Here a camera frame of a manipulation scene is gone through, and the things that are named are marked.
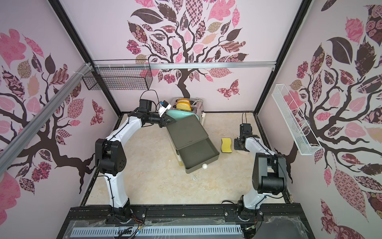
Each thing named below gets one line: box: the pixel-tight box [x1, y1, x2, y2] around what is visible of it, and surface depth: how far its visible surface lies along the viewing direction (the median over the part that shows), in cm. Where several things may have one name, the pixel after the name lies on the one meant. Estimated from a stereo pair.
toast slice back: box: [177, 98, 191, 103], surface depth 103 cm
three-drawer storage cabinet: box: [166, 114, 220, 174], surface depth 81 cm
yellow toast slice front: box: [176, 102, 192, 112], surface depth 100 cm
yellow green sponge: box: [220, 137, 233, 153], surface depth 102 cm
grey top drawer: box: [176, 137, 220, 174], surface depth 79 cm
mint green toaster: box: [166, 97, 204, 123], surface depth 100 cm
